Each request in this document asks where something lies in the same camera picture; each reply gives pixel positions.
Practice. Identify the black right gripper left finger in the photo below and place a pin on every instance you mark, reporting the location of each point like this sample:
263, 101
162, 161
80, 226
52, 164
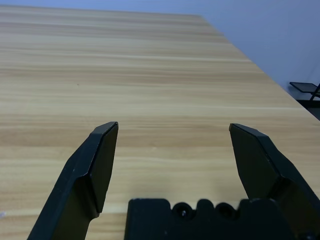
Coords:
75, 187

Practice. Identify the black mesh chair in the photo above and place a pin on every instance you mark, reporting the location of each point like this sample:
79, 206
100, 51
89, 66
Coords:
303, 87

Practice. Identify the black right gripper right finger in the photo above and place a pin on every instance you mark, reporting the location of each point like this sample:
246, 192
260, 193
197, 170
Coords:
257, 162

